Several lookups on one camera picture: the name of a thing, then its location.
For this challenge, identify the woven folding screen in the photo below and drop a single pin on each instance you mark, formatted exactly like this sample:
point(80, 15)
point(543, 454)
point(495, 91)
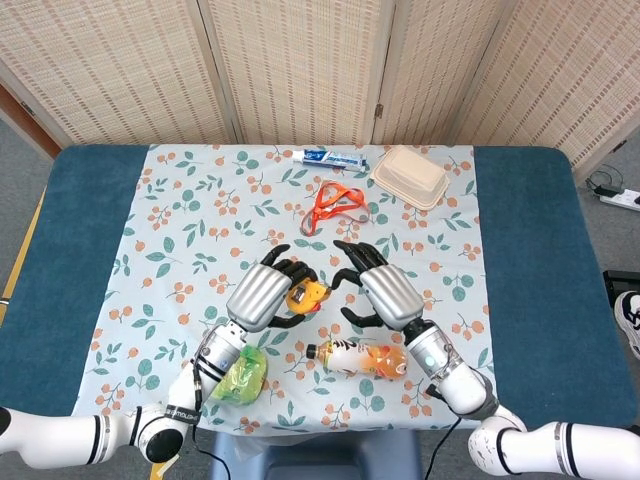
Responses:
point(320, 70)

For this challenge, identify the white power strip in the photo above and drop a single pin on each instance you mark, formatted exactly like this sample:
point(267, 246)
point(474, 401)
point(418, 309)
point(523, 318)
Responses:
point(620, 199)

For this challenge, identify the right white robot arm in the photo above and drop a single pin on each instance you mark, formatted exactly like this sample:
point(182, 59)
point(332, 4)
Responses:
point(480, 400)

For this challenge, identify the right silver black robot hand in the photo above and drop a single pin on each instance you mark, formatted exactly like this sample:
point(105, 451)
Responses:
point(385, 290)

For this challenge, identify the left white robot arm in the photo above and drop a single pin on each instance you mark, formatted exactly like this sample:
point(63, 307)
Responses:
point(120, 420)

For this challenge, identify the yellow tape measure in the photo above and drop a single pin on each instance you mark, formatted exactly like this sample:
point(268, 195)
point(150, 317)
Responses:
point(306, 296)

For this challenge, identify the orange juice drink bottle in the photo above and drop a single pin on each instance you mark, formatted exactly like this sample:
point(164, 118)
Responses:
point(361, 360)

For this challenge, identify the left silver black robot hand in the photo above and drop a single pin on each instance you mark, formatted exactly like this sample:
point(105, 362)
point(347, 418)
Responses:
point(265, 295)

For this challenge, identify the black white sneaker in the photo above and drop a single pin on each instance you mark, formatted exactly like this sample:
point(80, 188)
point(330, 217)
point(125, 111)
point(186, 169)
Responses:
point(630, 322)

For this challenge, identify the blue white toothpaste tube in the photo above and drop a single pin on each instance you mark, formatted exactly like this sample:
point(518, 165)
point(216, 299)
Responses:
point(331, 159)

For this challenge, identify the beige takeaway food container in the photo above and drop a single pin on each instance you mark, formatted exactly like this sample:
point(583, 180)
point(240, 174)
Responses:
point(411, 176)

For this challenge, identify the green snack packet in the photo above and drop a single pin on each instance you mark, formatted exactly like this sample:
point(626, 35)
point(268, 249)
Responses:
point(245, 380)

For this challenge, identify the floral patterned tablecloth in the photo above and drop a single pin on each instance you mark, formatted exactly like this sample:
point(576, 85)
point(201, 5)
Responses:
point(310, 210)

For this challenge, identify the blue table cover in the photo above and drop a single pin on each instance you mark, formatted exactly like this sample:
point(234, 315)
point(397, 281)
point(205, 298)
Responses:
point(537, 250)

